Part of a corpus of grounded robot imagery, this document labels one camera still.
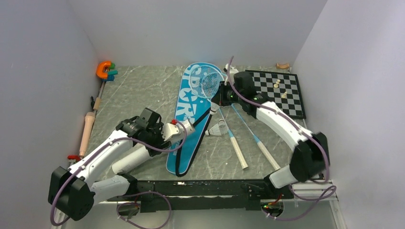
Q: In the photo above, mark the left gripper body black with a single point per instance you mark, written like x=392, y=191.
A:
x=154, y=137

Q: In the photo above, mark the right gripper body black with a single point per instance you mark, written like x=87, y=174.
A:
x=228, y=95

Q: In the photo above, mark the white shuttlecock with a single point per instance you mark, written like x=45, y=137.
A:
x=213, y=131
x=214, y=108
x=222, y=126

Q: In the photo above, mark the blue badminton racket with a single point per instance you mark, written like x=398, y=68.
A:
x=197, y=72
x=250, y=129

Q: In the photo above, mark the blue badminton racket front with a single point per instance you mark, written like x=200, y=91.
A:
x=197, y=72

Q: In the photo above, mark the blue racket carry bag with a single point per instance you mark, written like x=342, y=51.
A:
x=197, y=111

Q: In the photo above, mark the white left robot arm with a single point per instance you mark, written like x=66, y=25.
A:
x=74, y=190

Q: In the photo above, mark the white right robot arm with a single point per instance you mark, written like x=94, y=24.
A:
x=309, y=150

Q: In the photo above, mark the beige chess pawn rear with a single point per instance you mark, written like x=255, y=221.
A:
x=276, y=85

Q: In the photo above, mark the beige chess pawn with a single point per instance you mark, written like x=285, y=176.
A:
x=284, y=95
x=276, y=85

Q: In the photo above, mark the beige chess pawn front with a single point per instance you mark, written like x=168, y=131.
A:
x=284, y=95

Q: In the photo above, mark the black white chessboard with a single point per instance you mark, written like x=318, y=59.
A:
x=293, y=104

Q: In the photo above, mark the beige toy microphone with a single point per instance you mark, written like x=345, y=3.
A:
x=89, y=121

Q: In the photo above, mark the green teal toy blocks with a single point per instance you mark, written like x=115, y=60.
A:
x=112, y=73

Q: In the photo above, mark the wooden arch block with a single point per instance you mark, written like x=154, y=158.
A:
x=282, y=65

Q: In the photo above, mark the orange letter C toy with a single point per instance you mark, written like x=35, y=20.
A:
x=103, y=69

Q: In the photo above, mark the red clamp knob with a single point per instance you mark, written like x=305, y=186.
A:
x=73, y=158

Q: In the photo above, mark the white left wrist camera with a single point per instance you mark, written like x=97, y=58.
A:
x=174, y=131

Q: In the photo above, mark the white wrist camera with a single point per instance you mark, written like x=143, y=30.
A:
x=174, y=131
x=230, y=71

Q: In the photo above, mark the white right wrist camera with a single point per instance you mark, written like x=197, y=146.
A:
x=230, y=71

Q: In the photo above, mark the wooden handled tool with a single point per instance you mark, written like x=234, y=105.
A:
x=95, y=102

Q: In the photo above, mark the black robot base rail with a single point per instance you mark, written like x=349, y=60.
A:
x=249, y=194

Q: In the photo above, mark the aluminium frame rail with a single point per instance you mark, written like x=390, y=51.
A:
x=310, y=191

